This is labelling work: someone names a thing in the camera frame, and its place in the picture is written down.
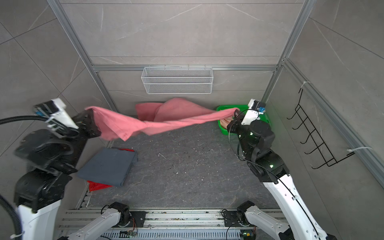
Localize aluminium mounting rail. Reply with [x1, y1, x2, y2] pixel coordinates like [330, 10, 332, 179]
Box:
[59, 209, 289, 231]

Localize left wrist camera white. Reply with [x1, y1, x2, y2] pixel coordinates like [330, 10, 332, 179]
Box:
[34, 98, 79, 137]

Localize green plastic laundry basket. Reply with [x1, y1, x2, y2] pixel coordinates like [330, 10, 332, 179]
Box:
[216, 105, 272, 136]

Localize folded red t-shirt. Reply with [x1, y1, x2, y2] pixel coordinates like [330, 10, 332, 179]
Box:
[87, 149, 137, 192]

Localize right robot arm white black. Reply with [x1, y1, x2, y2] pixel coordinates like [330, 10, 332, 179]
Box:
[228, 110, 336, 240]

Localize light peach t-shirt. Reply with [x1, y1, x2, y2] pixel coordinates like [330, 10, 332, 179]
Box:
[219, 117, 233, 130]

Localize pink-red t-shirt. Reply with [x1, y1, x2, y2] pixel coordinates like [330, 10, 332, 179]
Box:
[86, 98, 238, 141]

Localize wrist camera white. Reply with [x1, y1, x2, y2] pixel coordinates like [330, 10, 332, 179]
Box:
[241, 99, 266, 126]
[34, 98, 79, 137]

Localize white wire mesh shelf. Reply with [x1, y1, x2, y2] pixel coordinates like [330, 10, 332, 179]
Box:
[141, 67, 214, 95]

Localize white zip tie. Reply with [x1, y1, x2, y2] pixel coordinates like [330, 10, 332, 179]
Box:
[347, 146, 373, 153]

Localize black corrugated cable hose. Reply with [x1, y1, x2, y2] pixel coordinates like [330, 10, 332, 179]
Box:
[0, 115, 49, 240]

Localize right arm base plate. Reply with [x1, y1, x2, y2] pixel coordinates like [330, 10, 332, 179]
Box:
[221, 209, 259, 228]

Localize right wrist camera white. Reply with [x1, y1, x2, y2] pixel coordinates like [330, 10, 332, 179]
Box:
[241, 99, 266, 126]

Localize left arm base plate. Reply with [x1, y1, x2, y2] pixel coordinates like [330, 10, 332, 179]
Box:
[113, 211, 147, 228]

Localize black wire hook rack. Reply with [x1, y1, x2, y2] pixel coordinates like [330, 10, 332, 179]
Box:
[286, 89, 355, 170]

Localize folded grey t-shirt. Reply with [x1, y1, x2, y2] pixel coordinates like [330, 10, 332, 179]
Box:
[77, 148, 138, 187]

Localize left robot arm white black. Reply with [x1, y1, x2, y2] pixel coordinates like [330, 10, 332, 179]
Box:
[14, 110, 101, 240]

